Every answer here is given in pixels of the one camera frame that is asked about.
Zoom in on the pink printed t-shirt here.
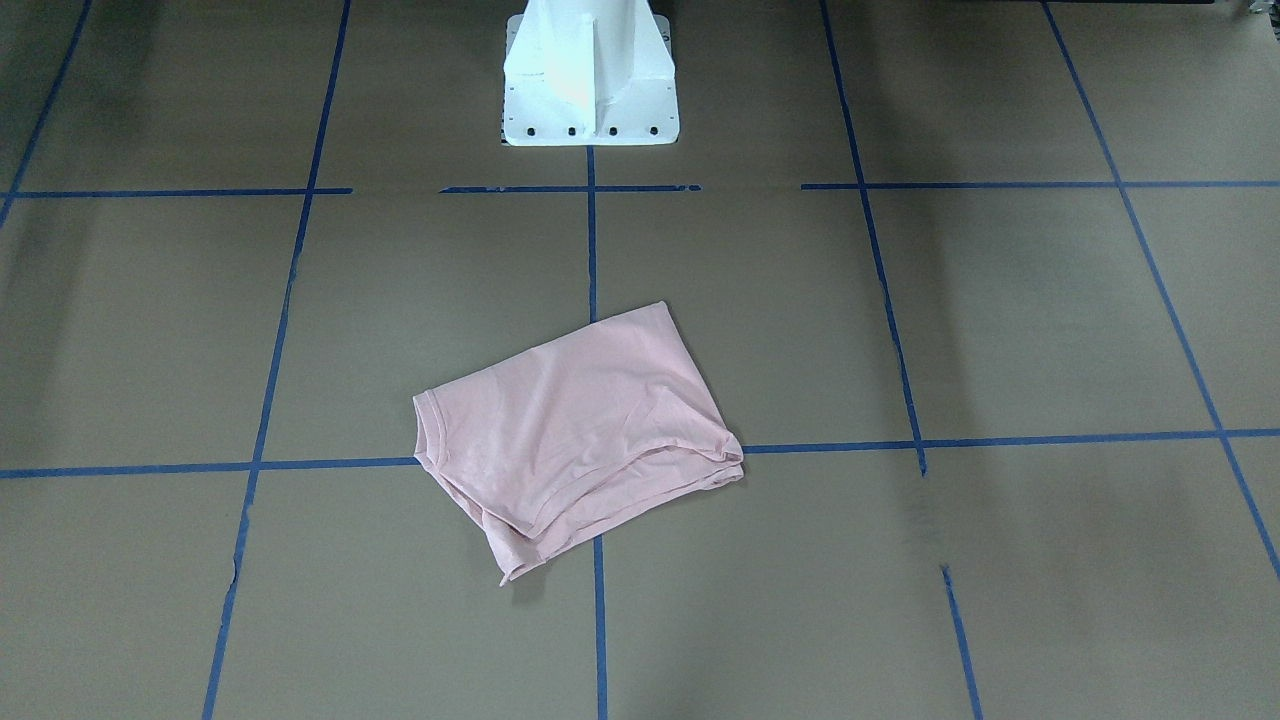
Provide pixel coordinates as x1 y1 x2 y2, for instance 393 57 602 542
412 301 745 584

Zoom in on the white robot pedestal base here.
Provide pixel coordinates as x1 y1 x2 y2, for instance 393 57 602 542
500 1 681 147

